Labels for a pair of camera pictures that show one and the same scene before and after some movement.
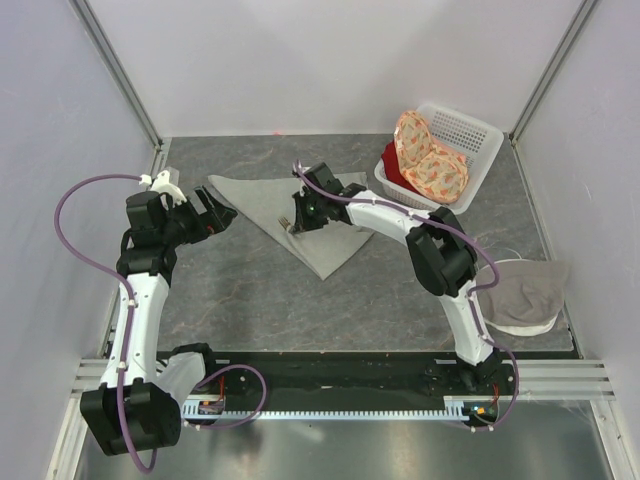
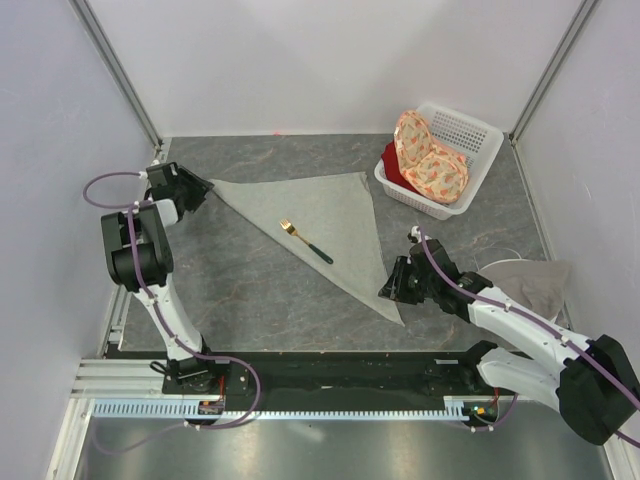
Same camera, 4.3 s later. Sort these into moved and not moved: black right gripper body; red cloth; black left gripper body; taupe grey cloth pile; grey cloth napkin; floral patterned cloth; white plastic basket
Moved: black left gripper body; black right gripper body; grey cloth napkin
Not moved: red cloth; floral patterned cloth; white plastic basket; taupe grey cloth pile
